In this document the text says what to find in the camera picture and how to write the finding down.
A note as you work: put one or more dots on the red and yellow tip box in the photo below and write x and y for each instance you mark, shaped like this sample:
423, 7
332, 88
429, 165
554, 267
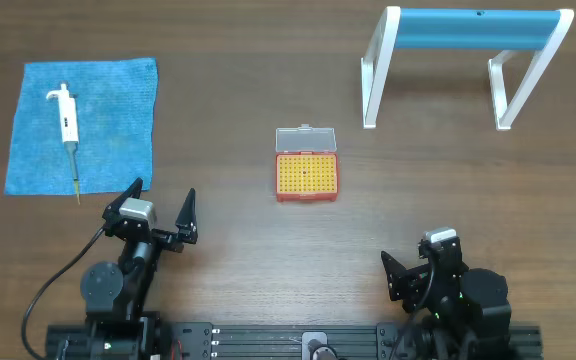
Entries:
306, 175

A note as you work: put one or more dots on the white and blue stand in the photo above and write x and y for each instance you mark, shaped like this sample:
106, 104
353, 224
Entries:
468, 27

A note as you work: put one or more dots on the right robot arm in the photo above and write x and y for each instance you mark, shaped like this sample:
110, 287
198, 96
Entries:
483, 295

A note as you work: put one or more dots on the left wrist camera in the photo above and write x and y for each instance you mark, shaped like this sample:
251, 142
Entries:
138, 210

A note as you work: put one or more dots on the blue cloth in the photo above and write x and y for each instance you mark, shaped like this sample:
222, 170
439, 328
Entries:
113, 125

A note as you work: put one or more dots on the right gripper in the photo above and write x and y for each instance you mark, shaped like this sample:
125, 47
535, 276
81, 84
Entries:
440, 265

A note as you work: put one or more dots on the mounting rail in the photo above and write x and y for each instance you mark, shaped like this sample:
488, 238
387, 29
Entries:
268, 342

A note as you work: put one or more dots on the white pipette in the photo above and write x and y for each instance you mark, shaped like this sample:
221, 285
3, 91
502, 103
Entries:
69, 120

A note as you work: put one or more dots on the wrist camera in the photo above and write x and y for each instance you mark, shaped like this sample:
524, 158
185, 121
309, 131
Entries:
439, 235
138, 210

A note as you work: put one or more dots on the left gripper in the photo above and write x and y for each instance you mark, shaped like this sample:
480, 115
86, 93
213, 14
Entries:
133, 234

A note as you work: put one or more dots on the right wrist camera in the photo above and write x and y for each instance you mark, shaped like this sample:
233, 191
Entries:
439, 235

